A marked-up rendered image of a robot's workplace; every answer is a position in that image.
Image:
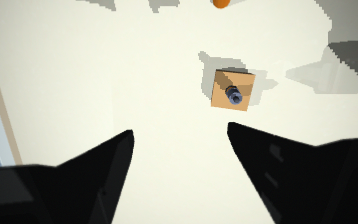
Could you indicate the orange cylinder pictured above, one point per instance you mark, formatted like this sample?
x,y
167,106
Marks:
x,y
221,3

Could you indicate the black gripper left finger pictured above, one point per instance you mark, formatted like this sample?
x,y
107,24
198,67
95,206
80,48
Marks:
x,y
83,190

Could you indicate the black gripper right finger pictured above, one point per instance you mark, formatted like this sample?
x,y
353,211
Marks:
x,y
297,182

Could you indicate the tan block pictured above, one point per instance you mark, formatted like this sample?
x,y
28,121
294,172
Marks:
x,y
223,80

